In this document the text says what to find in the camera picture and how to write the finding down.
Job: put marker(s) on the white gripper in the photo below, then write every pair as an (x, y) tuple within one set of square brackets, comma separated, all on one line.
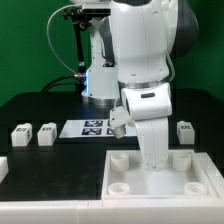
[(149, 110)]

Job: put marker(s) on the white square tabletop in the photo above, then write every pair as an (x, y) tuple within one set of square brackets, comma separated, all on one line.
[(186, 174)]

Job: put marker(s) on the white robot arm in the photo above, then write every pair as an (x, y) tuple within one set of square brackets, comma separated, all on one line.
[(146, 35)]

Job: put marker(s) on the white marker sheet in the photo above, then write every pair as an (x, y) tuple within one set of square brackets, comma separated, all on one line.
[(86, 128)]

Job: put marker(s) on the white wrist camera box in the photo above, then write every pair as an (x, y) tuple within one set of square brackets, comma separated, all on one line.
[(117, 122)]

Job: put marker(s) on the white frame wall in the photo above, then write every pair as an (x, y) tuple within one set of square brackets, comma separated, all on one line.
[(136, 211)]

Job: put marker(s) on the black camera on stand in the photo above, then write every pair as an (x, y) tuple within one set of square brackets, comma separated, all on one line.
[(83, 18)]

